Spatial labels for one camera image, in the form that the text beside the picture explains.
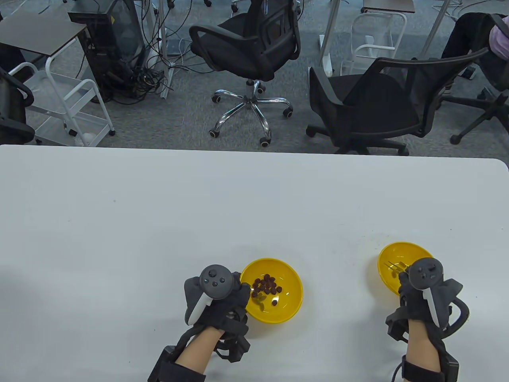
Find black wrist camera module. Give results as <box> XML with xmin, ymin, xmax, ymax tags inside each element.
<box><xmin>215</xmin><ymin>318</ymin><xmax>251</xmax><ymax>362</ymax></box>
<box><xmin>386</xmin><ymin>306</ymin><xmax>410</xmax><ymax>343</ymax></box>

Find white power strip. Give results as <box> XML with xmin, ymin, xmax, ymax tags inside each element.
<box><xmin>160</xmin><ymin>60</ymin><xmax>176</xmax><ymax>99</ymax></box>

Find tangle of black cables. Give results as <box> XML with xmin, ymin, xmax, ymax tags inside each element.
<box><xmin>91</xmin><ymin>0</ymin><xmax>195</xmax><ymax>105</ymax></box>

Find metal tweezers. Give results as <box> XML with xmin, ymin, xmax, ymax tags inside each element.
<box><xmin>383</xmin><ymin>260</ymin><xmax>408</xmax><ymax>277</ymax></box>

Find person's right hand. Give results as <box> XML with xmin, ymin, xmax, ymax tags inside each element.
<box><xmin>398</xmin><ymin>271</ymin><xmax>438</xmax><ymax>327</ymax></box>

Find person's left hand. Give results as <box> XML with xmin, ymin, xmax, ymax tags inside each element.
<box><xmin>195</xmin><ymin>272</ymin><xmax>252</xmax><ymax>331</ymax></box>

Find black computer tower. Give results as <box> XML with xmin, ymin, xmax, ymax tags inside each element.
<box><xmin>68</xmin><ymin>0</ymin><xmax>146</xmax><ymax>100</ymax></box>

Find person's right forearm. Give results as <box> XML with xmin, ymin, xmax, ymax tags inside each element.
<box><xmin>406</xmin><ymin>318</ymin><xmax>440</xmax><ymax>372</ymax></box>

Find pile of dark raisins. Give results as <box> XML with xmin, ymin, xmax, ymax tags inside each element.
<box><xmin>251</xmin><ymin>274</ymin><xmax>284</xmax><ymax>307</ymax></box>

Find black mesh office chair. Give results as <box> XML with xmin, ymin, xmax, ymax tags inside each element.
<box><xmin>306</xmin><ymin>48</ymin><xmax>490</xmax><ymax>156</ymax></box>

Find black forearm strap box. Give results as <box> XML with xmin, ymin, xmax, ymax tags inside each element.
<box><xmin>147</xmin><ymin>345</ymin><xmax>205</xmax><ymax>382</ymax></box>
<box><xmin>401</xmin><ymin>338</ymin><xmax>460</xmax><ymax>382</ymax></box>

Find black office chair chrome base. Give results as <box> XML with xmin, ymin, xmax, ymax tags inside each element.
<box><xmin>189</xmin><ymin>0</ymin><xmax>301</xmax><ymax>148</ymax></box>

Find dark grey desk top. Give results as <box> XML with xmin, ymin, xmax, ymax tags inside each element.
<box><xmin>361</xmin><ymin>0</ymin><xmax>416</xmax><ymax>14</ymax></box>
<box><xmin>0</xmin><ymin>11</ymin><xmax>89</xmax><ymax>57</ymax></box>

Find person's left forearm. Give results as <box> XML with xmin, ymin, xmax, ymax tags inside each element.
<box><xmin>173</xmin><ymin>326</ymin><xmax>223</xmax><ymax>382</ymax></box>

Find yellow plastic bowl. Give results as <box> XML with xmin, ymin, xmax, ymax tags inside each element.
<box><xmin>240</xmin><ymin>258</ymin><xmax>304</xmax><ymax>324</ymax></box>
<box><xmin>378</xmin><ymin>242</ymin><xmax>435</xmax><ymax>297</ymax></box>

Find white desk leg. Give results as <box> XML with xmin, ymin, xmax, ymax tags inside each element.
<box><xmin>420</xmin><ymin>0</ymin><xmax>452</xmax><ymax>60</ymax></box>
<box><xmin>318</xmin><ymin>0</ymin><xmax>341</xmax><ymax>77</ymax></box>
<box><xmin>157</xmin><ymin>0</ymin><xmax>171</xmax><ymax>80</ymax></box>

